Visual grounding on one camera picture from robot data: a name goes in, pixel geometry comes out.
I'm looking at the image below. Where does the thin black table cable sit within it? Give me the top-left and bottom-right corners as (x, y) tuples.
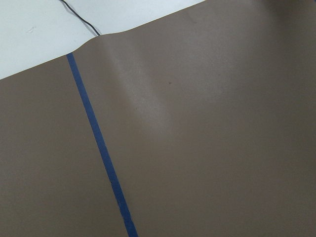
(59, 0), (102, 36)

